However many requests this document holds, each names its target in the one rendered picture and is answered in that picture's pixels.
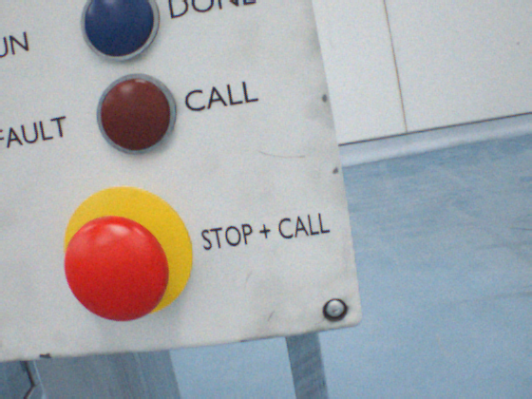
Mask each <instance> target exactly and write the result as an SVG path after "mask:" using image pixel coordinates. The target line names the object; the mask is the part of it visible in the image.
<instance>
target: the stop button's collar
mask: <svg viewBox="0 0 532 399"><path fill-rule="evenodd" d="M104 216H119V217H125V218H128V219H133V220H135V221H137V223H139V224H140V225H142V226H143V227H145V228H146V229H148V230H149V231H150V232H151V233H152V234H153V235H154V236H155V237H156V238H157V240H158V241H159V243H160V245H161V247H162V248H163V250H164V253H165V256H166V257H167V259H168V264H169V281H168V285H167V288H166V291H165V293H164V295H163V297H162V299H161V302H160V303H159V305H158V306H157V307H156V308H155V309H154V310H153V311H152V312H151V314H152V313H154V312H156V311H159V310H161V309H163V308H166V307H167V306H169V305H171V304H172V303H173V302H174V301H175V300H176V299H177V298H178V297H179V296H180V294H181V291H182V290H183V288H184V286H185V284H186V282H187V280H188V278H189V276H190V273H191V269H192V264H193V248H192V242H191V238H190V236H189V231H188V229H187V227H186V225H185V223H184V221H182V220H181V218H180V217H179V214H178V213H177V212H176V210H174V209H173V208H172V207H171V206H170V205H169V204H168V203H167V202H166V201H164V200H163V199H161V198H160V197H158V196H156V195H154V193H152V192H150V191H148V190H145V189H141V188H139V187H134V186H125V185H122V186H111V187H107V188H105V189H102V190H99V191H97V192H95V193H93V195H91V196H90V197H88V199H86V200H84V201H83V202H82V203H81V204H80V205H79V206H78V207H77V208H76V210H75V212H74V213H73V215H72V216H71V218H70V219H69V221H68V224H67V226H66V233H65V238H64V254H65V252H66V249H67V246H68V244H69V241H70V240H71V238H72V237H73V236H74V235H75V234H76V233H77V232H78V231H79V229H80V228H81V227H82V226H83V225H85V224H86V223H88V222H89V221H91V220H93V219H96V218H100V217H104ZM318 220H319V226H320V232H321V233H329V232H330V229H329V230H322V227H323V224H321V220H322V218H320V214H318ZM284 221H289V222H291V219H290V218H284V219H281V220H280V222H279V224H278V232H279V234H280V235H281V236H283V237H284V238H287V239H289V238H292V237H293V236H294V237H295V238H296V235H297V232H301V230H305V233H306V235H307V236H308V235H309V234H308V231H307V229H306V227H305V225H304V224H303V222H302V220H301V218H300V217H297V220H296V227H295V234H294V235H293V234H291V235H290V236H285V235H283V233H282V231H280V224H282V222H284ZM299 221H300V223H301V225H302V227H301V228H297V227H298V222H299ZM308 221H309V226H310V233H311V236H314V235H319V231H314V233H313V230H312V225H311V219H310V215H308ZM245 226H248V227H249V228H250V233H246V232H244V227H245ZM232 228H233V229H236V231H237V234H238V241H237V242H236V243H232V242H231V241H230V240H229V238H228V232H229V231H230V229H232ZM241 228H242V234H243V238H244V244H248V242H247V237H246V236H250V235H251V234H252V226H251V225H250V224H247V223H245V224H241ZM218 230H219V231H222V227H219V228H212V229H210V232H216V236H217V241H218V247H219V248H220V244H219V234H218ZM204 233H208V234H209V230H208V229H204V230H202V231H201V236H202V238H203V239H204V240H205V241H208V242H209V244H210V247H206V246H204V245H203V248H205V249H206V250H210V249H211V248H212V242H211V241H210V239H208V238H207V237H205V236H204V235H203V234H204ZM225 239H226V241H227V242H228V243H229V244H230V245H232V246H237V245H239V243H240V232H239V230H238V228H237V227H236V226H232V225H231V226H229V227H228V228H226V231H225Z"/></svg>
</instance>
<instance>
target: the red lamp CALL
mask: <svg viewBox="0 0 532 399"><path fill-rule="evenodd" d="M100 114H101V122H102V125H103V128H104V132H105V134H106V135H107V137H108V138H109V139H110V140H111V141H113V142H114V143H115V144H117V145H118V146H119V147H121V148H124V149H127V150H134V151H136V150H144V149H147V148H149V147H152V146H154V145H155V144H156V143H157V142H158V141H159V140H160V139H161V138H162V137H163V135H164V133H165V132H166V131H167V130H168V127H169V125H170V118H171V113H170V106H169V103H168V101H167V99H166V97H165V95H164V93H163V92H162V91H161V90H160V89H159V88H158V87H157V86H156V85H154V84H152V83H151V82H149V81H146V80H144V79H138V78H137V79H129V80H125V81H121V82H119V83H118V84H116V85H114V86H113V87H112V88H111V89H110V90H109V91H108V92H107V94H106V95H105V97H104V101H103V102H102V105H101V113H100Z"/></svg>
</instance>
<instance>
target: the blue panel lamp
mask: <svg viewBox="0 0 532 399"><path fill-rule="evenodd" d="M153 14H154V11H153V9H152V7H151V5H150V3H149V1H148V0H92V1H91V2H90V5H89V7H88V8H87V11H86V15H85V33H86V36H87V38H88V39H89V42H90V43H91V44H92V46H94V47H95V48H96V49H97V50H99V51H100V52H102V53H104V54H106V55H108V56H110V55H111V56H125V55H129V54H132V53H133V52H134V51H135V50H137V49H138V48H140V47H141V46H142V45H143V44H144V43H145V41H146V40H148V39H149V37H150V36H151V33H152V30H153V26H154V16H153Z"/></svg>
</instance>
